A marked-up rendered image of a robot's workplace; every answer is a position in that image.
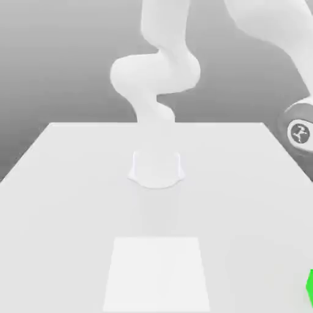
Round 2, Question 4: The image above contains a small green cube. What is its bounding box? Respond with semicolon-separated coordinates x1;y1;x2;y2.
305;269;313;308

